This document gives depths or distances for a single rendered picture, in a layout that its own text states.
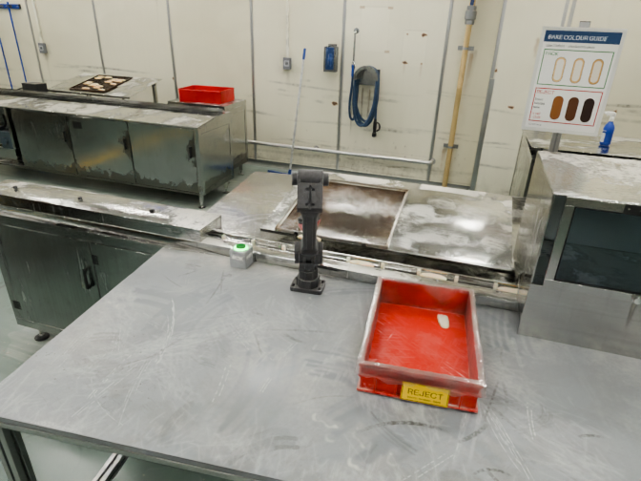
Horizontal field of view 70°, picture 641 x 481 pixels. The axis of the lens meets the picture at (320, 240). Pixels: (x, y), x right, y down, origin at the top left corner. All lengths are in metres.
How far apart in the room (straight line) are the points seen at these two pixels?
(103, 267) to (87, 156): 3.02
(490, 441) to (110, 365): 1.04
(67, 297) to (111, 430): 1.50
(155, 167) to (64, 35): 3.18
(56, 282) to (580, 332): 2.34
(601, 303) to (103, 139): 4.51
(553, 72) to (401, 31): 3.10
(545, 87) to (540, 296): 1.17
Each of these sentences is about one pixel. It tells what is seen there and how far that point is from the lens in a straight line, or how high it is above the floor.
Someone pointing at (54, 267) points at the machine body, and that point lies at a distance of 2.66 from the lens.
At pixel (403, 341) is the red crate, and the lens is 1.50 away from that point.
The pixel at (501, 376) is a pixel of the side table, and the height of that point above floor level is 0.82.
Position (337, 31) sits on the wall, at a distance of 5.53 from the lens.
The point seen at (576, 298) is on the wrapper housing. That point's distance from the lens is 1.60.
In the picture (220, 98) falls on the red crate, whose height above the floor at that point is 0.93.
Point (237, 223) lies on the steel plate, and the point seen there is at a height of 0.82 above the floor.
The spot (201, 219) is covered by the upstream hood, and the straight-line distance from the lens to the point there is 2.09.
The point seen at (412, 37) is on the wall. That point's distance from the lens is 5.35.
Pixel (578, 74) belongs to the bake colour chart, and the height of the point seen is 1.53.
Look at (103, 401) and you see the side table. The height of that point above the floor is 0.82.
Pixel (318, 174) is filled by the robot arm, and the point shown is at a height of 1.31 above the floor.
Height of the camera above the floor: 1.72
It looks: 26 degrees down
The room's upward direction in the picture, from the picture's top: 2 degrees clockwise
